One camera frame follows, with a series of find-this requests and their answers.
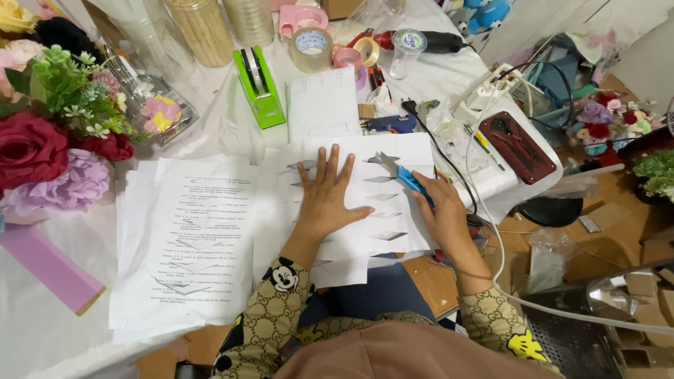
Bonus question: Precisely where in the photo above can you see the heap of craft supplies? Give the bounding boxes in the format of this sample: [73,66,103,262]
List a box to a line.
[520,31,603,133]

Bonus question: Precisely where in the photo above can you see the green tape dispenser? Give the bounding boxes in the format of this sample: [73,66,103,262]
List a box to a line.
[233,45,286,130]

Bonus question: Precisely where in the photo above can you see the red scissors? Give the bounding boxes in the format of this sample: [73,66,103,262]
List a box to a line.
[344,27,375,49]

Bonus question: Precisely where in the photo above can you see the green and yellow pen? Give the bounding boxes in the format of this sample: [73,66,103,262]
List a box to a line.
[463,123,507,172]

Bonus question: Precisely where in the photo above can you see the black mesh basket with cardboard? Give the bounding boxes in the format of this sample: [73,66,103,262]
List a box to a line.
[520,257,674,379]

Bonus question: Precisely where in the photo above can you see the green plant in black pot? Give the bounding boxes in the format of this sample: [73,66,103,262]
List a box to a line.
[618,125,674,207]

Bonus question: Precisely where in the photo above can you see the stack of clear plastic cups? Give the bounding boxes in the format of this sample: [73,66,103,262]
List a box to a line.
[99,0,197,81]

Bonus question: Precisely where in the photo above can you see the white cable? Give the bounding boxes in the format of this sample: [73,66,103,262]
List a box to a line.
[465,88,674,336]

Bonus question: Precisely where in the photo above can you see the blue plush toy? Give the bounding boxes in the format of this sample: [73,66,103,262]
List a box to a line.
[447,0,513,37]

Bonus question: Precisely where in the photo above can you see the clear jar of wooden sticks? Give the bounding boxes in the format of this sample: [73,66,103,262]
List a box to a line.
[164,0,236,68]

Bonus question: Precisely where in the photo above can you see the black looped cable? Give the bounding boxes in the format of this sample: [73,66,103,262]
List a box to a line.
[494,60,575,131]

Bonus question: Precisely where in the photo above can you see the person's brown head scarf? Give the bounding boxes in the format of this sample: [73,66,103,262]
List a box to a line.
[273,318,560,379]

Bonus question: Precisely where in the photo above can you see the clear packing tape roll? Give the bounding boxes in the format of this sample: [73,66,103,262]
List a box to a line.
[289,27,334,75]

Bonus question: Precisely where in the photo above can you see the dark red phone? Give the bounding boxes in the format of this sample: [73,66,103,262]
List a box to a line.
[477,110,558,185]

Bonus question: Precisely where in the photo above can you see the pink tape roll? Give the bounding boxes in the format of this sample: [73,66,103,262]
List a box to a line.
[332,47,363,72]

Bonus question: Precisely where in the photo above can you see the person's right hand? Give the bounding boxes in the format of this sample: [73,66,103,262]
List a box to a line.
[410,171,478,259]

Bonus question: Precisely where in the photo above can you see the clear box with paper flowers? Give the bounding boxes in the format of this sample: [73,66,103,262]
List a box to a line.
[102,44,200,147]

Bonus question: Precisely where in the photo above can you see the pink tape dispenser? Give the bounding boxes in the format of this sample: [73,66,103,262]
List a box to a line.
[277,5,330,41]

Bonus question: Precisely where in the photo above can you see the black cable with plug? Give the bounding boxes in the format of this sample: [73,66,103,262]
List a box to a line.
[401,98,481,218]

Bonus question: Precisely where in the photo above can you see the person's left hand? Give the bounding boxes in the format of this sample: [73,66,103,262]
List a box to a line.
[295,144,376,242]

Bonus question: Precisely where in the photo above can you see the artificial flower bouquet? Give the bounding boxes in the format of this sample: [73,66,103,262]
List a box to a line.
[0,0,139,226]

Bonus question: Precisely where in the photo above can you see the brown cardboard box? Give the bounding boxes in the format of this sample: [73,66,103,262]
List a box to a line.
[321,0,365,21]

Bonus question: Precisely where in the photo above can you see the clear plastic water cup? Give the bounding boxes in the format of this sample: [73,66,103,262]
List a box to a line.
[389,28,428,81]

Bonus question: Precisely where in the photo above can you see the black round stool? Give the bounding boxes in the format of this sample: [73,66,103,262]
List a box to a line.
[518,196,584,228]

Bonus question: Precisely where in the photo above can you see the clear jar of tape rolls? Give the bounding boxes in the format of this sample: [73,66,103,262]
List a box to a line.
[222,0,276,47]

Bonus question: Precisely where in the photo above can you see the clear plastic bag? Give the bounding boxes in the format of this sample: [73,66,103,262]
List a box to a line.
[526,228,576,294]

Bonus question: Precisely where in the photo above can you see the pink folded paper board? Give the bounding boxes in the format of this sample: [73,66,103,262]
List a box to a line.
[0,223,106,317]

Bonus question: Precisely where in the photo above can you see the white paper with cut slits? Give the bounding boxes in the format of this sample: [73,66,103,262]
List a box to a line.
[252,132,439,288]

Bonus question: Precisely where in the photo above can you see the orange and black cutter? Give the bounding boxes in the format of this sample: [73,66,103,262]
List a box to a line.
[368,64,394,104]

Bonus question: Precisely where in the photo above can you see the stack of printed paper sheets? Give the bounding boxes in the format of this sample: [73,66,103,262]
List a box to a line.
[108,155,260,344]

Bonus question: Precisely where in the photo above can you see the blue glue gun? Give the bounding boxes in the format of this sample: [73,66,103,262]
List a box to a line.
[360,114,418,135]

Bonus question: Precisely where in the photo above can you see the white lined paper sheet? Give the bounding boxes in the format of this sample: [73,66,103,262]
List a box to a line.
[284,65,364,144]

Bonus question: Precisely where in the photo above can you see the white table cloth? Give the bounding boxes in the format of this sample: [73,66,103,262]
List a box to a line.
[0,0,565,379]

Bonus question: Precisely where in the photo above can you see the small mixed flower bouquet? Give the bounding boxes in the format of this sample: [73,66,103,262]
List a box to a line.
[566,92,665,157]

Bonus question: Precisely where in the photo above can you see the tan tape roll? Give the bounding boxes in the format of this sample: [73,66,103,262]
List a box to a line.
[352,36,380,68]

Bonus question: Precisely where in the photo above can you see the blue utility knife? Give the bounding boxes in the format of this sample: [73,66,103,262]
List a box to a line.
[379,152,436,207]

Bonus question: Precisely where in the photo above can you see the white power strip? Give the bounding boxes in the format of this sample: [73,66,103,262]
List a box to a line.
[452,62,534,125]

